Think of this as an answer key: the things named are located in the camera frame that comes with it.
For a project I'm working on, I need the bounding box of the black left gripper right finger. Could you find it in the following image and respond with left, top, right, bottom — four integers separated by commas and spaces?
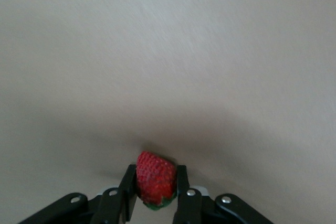
172, 165, 275, 224

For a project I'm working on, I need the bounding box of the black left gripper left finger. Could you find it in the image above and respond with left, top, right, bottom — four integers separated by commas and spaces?
18, 165, 137, 224

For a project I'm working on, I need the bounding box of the large table cover sheet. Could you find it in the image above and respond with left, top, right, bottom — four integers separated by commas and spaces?
0, 0, 336, 224

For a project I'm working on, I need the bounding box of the red strawberry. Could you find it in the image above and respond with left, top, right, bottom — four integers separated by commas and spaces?
135, 151, 177, 211

